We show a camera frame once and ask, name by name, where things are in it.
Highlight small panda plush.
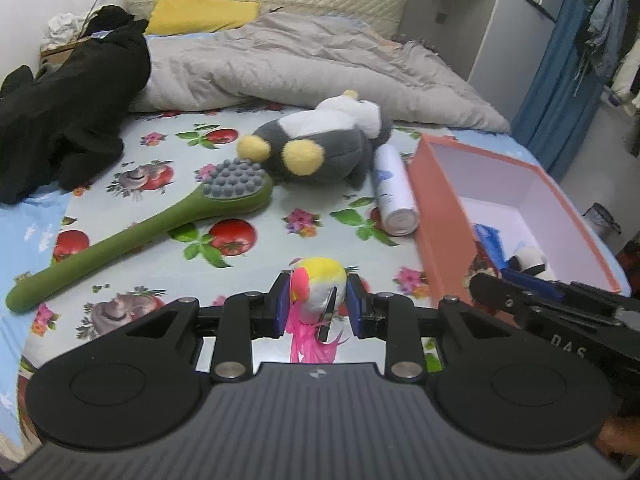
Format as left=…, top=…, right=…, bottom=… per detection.
left=504, top=245, right=552, bottom=282

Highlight white crumpled cloth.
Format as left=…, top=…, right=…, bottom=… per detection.
left=41, top=11, right=89, bottom=49

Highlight person's right hand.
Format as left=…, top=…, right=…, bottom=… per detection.
left=596, top=416, right=640, bottom=459

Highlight black floor bin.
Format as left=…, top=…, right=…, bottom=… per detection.
left=581, top=201, right=624, bottom=237

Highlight black clothing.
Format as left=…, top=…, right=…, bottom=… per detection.
left=0, top=4, right=153, bottom=207

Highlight yellow pillow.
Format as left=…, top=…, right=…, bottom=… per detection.
left=144, top=0, right=263, bottom=37

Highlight grey and white plush toy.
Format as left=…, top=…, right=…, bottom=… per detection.
left=235, top=89, right=394, bottom=192

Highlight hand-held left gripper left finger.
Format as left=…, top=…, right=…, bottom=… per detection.
left=120, top=271, right=294, bottom=383

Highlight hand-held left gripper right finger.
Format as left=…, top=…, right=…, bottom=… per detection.
left=346, top=271, right=516, bottom=383

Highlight green massage brush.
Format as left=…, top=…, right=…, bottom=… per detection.
left=5, top=156, right=276, bottom=314

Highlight blue plastic bag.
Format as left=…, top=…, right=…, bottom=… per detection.
left=471, top=223, right=507, bottom=274

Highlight hanging clothes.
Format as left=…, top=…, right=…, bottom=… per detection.
left=574, top=0, right=640, bottom=112

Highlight dark red snack packet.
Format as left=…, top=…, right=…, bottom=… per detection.
left=470, top=252, right=502, bottom=282

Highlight pink feather ball toy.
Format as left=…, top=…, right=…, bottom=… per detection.
left=284, top=255, right=352, bottom=366

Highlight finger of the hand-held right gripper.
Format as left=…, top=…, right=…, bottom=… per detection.
left=468, top=271, right=532, bottom=327
left=499, top=267, right=577, bottom=299

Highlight blue curtain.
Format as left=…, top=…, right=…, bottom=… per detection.
left=511, top=0, right=627, bottom=182

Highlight grey wardrobe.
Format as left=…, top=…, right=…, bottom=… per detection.
left=396, top=0, right=577, bottom=97

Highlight thin dark cable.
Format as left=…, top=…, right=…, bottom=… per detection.
left=81, top=0, right=109, bottom=37

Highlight brown cardboard box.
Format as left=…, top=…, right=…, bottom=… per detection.
left=39, top=35, right=102, bottom=69

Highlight fruit printed plastic sheet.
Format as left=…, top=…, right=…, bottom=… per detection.
left=16, top=102, right=482, bottom=397

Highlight white spray can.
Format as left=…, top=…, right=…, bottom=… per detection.
left=372, top=143, right=421, bottom=237

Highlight grey duvet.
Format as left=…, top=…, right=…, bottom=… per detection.
left=128, top=11, right=513, bottom=134

